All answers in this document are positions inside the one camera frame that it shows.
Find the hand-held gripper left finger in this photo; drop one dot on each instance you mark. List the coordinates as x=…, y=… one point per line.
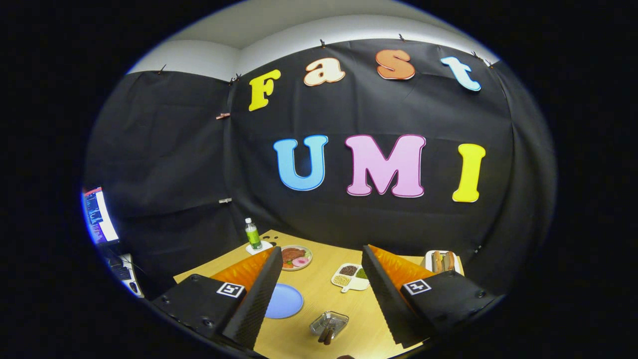
x=259, y=299

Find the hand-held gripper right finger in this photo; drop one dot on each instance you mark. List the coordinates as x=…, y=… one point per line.
x=386, y=299

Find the blue round plate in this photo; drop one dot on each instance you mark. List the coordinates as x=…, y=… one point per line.
x=286, y=301

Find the white divided bean tray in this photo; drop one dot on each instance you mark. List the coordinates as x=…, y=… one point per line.
x=351, y=284

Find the white square coaster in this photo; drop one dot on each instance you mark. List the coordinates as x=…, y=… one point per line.
x=264, y=246

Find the beige plate with food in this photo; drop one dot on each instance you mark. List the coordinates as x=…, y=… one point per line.
x=296, y=258

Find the white toaster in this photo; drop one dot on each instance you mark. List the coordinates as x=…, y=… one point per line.
x=427, y=262

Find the green plastic bottle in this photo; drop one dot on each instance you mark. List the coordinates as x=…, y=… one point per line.
x=253, y=237

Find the bread slices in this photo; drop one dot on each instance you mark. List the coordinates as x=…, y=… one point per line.
x=442, y=261

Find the computer monitor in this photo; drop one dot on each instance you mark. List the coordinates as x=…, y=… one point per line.
x=99, y=217

